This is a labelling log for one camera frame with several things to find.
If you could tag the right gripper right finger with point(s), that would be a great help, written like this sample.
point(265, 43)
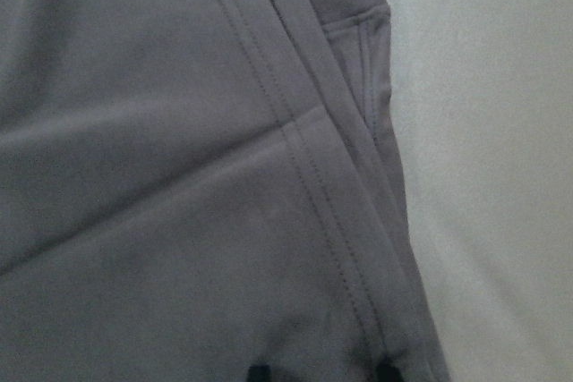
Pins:
point(385, 371)

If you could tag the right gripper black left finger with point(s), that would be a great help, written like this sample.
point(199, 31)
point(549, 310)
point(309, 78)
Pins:
point(259, 373)

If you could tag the dark brown t-shirt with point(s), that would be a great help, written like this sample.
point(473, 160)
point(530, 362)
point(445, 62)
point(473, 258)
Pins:
point(193, 187)

